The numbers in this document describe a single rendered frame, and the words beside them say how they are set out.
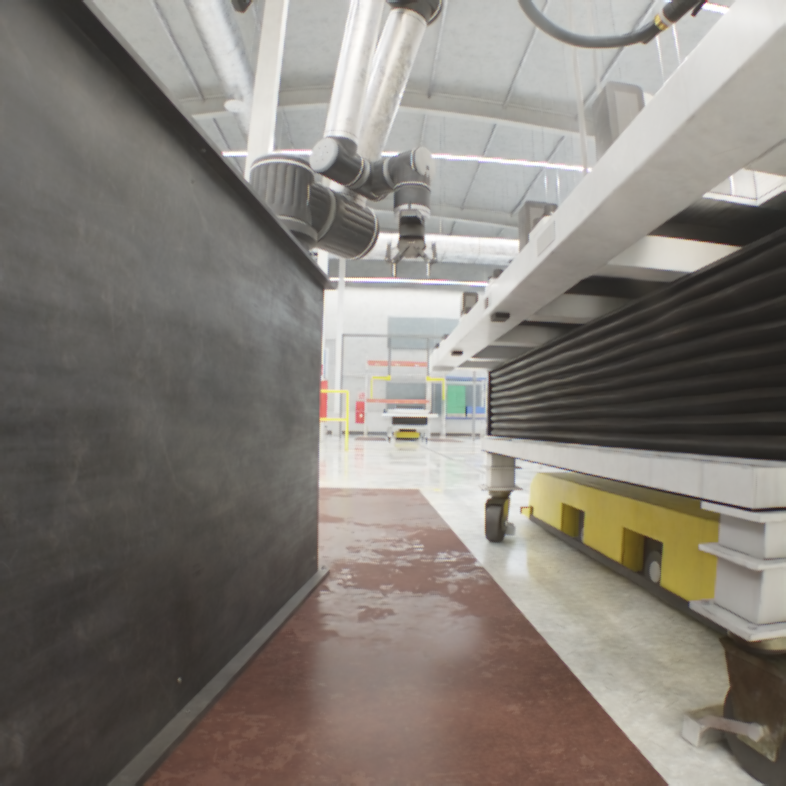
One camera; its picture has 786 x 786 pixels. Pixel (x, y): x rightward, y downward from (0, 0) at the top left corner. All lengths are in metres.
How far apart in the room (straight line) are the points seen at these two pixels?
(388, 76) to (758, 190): 1.23
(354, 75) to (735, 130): 1.25
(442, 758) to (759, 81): 0.86
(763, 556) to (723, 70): 0.54
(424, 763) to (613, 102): 1.01
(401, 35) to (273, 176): 0.70
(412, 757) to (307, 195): 1.40
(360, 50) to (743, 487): 1.49
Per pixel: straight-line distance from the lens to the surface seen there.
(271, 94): 7.06
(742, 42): 0.54
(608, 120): 0.90
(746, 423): 0.96
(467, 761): 0.82
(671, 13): 1.39
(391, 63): 1.93
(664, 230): 1.12
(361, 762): 0.81
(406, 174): 1.57
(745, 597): 0.79
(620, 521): 1.70
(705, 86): 0.58
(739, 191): 1.12
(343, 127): 1.60
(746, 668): 0.83
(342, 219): 1.72
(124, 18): 15.25
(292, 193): 1.58
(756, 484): 0.73
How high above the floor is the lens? 0.47
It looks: 3 degrees up
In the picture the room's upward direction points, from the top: 1 degrees clockwise
